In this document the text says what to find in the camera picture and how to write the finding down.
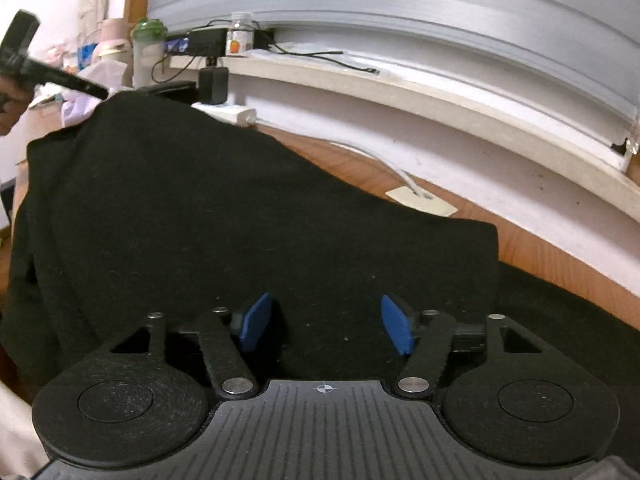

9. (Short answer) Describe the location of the black case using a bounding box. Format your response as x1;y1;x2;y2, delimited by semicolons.
136;80;199;107

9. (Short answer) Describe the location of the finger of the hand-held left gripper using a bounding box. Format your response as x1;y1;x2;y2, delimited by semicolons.
22;57;110;102

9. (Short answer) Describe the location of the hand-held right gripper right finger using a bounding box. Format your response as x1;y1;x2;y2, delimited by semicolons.
380;294;562;400

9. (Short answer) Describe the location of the black looped cable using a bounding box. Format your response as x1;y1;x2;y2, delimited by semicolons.
151;52;211;89

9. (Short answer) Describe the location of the pink bottle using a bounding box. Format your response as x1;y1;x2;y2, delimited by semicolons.
97;19;134;62

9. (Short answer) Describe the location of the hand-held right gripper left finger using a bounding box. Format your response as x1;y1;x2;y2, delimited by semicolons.
91;292;274;400

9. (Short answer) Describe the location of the glass jar orange label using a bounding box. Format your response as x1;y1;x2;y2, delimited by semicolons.
226;11;257;57

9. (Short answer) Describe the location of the white power strip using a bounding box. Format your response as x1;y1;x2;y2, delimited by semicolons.
191;101;259;126

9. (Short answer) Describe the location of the green-lidded bottle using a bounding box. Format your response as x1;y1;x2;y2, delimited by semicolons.
130;17;169;89

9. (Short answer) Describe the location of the beige window sill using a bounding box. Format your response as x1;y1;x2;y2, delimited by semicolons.
167;52;640;222

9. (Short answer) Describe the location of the pale pink cloth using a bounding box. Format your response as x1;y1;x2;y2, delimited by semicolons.
0;385;54;480

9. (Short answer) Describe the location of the beige cable cover plate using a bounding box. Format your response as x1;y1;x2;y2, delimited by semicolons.
386;186;459;219

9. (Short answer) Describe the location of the black cable with plug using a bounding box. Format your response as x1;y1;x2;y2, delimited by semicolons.
255;40;382;77

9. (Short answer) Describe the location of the grey window blind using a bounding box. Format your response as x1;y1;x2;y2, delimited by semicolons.
147;0;640;161

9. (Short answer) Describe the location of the white power cable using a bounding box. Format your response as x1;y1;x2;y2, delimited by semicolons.
252;116;437;201

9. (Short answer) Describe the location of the black t-shirt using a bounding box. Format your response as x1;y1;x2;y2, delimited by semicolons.
0;91;640;411

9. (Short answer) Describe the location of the black charger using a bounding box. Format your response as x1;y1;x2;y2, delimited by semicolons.
198;57;230;106

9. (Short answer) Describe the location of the person's left hand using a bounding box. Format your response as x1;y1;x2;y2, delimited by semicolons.
0;79;34;137

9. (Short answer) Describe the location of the black adapter box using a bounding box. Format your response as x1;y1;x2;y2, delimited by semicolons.
186;27;276;57

